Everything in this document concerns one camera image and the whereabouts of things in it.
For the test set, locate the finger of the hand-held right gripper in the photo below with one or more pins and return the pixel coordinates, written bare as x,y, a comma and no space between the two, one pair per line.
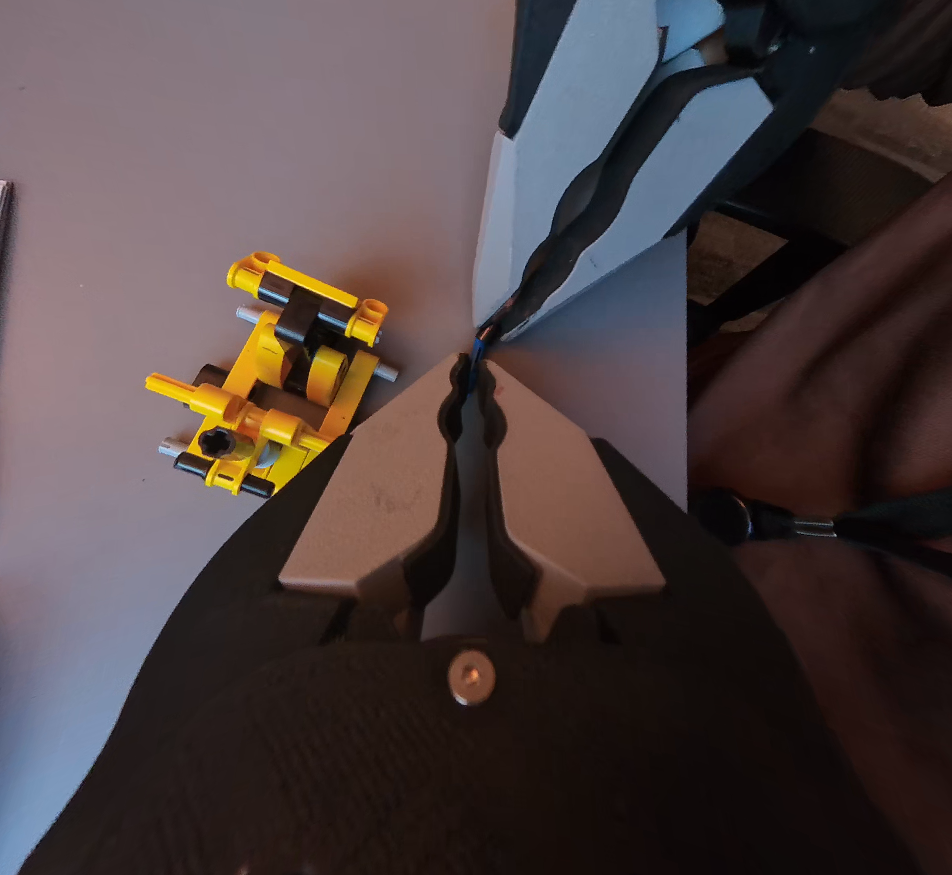
684,161
573,86

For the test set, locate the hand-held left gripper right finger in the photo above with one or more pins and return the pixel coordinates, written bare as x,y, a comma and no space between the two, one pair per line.
565,510

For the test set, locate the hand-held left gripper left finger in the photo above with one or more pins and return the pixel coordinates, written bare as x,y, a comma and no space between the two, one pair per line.
372,503

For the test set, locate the blue lego pin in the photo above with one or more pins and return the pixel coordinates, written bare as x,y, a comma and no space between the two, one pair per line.
476,363

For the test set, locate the person's right forearm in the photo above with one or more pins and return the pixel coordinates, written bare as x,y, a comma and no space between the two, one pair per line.
915,42

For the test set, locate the yellow lego model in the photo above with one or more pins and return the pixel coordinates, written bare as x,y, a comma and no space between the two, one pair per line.
327,376

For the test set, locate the lego instruction booklet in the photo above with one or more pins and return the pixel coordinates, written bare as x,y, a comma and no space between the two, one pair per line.
4,235

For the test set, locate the black office chair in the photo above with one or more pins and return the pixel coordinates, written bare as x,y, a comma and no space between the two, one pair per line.
818,175

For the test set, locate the black badge reel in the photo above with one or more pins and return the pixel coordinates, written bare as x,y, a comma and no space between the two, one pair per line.
725,514

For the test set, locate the person's torso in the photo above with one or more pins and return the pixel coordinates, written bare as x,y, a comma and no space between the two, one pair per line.
818,369

